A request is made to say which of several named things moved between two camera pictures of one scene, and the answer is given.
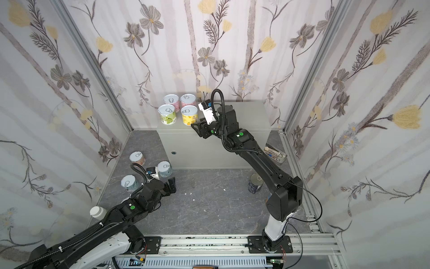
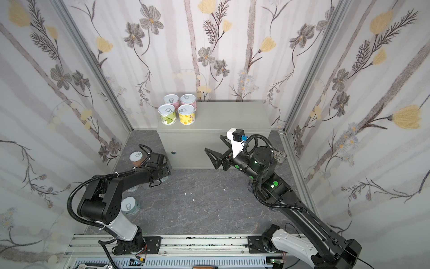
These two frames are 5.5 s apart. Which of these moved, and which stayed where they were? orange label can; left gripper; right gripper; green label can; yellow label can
Moved: right gripper; left gripper
Stayed: yellow label can; green label can; orange label can
